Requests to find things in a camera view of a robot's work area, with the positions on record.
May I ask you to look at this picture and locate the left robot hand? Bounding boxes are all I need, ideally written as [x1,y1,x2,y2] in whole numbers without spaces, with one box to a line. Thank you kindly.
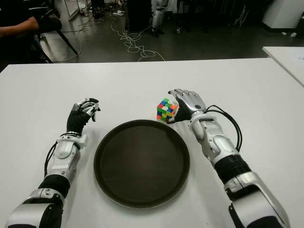
[66,96,101,135]

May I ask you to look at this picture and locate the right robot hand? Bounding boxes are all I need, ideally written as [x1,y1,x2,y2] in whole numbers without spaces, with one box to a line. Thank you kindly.
[166,88,207,124]

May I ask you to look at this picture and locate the multicoloured Rubik's cube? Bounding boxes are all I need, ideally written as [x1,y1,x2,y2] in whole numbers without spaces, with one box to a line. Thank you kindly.
[156,97,179,122]

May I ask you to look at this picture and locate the dark round plate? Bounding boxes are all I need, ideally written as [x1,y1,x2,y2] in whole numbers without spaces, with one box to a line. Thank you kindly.
[93,119,190,209]

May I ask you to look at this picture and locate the silver humanoid robot legs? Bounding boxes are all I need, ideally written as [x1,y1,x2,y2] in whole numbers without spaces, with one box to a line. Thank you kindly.
[151,0,171,36]

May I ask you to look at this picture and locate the black chair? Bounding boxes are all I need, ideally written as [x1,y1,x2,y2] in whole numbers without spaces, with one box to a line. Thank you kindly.
[33,0,79,64]

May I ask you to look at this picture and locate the grey metal stand legs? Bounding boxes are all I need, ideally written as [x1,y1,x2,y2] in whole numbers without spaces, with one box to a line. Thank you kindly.
[234,4,247,27]

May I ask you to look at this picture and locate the black cabinet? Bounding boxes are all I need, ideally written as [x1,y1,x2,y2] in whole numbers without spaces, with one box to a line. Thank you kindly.
[127,0,154,33]

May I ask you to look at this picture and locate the white side table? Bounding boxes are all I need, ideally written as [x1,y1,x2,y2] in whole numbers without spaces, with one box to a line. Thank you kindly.
[262,46,304,87]

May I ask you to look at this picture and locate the person in black shirt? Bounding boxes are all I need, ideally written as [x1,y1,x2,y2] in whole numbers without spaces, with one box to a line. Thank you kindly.
[0,0,40,64]

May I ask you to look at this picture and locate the white board panel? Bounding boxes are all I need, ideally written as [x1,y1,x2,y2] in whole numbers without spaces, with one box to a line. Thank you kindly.
[54,0,83,21]

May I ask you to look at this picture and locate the white machine housing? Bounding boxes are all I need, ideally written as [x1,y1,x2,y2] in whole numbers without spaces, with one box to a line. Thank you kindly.
[262,0,304,33]

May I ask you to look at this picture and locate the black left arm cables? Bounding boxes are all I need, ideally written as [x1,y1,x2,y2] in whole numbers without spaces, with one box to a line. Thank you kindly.
[44,140,59,178]

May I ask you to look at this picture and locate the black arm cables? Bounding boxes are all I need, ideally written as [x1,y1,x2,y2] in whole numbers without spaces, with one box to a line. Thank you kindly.
[44,140,59,178]
[206,105,243,151]

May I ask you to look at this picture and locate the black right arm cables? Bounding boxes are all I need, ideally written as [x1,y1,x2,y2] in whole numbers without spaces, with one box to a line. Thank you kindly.
[206,105,243,151]

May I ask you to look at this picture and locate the tangled white floor cable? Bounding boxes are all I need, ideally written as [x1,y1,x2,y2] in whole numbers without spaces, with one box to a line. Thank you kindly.
[110,9,166,62]

